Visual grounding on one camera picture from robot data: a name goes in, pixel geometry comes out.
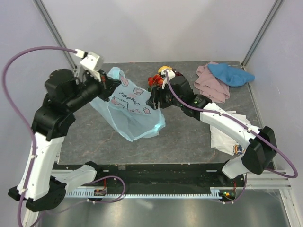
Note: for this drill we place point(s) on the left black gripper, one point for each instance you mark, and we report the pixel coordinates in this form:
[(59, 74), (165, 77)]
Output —
[(108, 85)]

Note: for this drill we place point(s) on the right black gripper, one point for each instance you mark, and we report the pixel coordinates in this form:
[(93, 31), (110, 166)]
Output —
[(157, 92)]

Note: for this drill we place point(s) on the light blue plastic bag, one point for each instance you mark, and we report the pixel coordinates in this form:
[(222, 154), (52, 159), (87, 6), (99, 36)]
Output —
[(127, 111)]

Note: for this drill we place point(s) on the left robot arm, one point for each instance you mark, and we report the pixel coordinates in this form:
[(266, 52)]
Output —
[(50, 126)]

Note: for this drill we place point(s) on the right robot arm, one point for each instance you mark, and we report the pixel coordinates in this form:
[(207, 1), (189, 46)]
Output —
[(258, 143)]

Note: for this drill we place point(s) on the red lychee bunch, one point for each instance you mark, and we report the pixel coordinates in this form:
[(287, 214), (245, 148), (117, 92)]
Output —
[(155, 81)]

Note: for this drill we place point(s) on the yellow pear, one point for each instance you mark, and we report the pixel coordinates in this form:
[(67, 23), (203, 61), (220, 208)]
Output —
[(164, 68)]

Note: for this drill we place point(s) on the mauve pink cloth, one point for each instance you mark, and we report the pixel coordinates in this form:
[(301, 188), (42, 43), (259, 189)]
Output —
[(209, 86)]

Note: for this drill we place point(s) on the white printed t-shirt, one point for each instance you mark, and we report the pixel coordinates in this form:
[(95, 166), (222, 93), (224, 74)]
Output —
[(223, 143)]

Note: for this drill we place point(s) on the blue cloth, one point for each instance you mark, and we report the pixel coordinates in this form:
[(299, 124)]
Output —
[(230, 76)]

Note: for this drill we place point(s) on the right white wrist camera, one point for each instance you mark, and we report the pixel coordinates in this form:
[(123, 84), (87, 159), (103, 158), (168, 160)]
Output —
[(167, 76)]

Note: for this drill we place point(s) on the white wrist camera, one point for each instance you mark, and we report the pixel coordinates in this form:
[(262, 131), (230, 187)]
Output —
[(167, 76), (90, 62)]

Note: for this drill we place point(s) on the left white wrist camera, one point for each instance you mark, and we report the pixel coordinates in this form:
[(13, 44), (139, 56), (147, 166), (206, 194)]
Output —
[(90, 62)]

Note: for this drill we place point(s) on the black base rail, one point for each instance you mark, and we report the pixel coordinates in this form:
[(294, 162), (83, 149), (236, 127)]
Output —
[(199, 174)]

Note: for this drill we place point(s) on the left aluminium frame post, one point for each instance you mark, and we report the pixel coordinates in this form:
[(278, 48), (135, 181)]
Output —
[(53, 29)]

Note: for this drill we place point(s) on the aluminium frame post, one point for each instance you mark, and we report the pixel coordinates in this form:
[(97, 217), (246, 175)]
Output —
[(53, 29), (262, 31)]

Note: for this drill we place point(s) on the white slotted cable duct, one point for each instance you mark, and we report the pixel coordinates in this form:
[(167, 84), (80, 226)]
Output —
[(93, 194)]

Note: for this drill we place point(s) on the right aluminium frame post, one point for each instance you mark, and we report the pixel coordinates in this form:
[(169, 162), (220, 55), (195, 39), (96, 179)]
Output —
[(262, 31)]

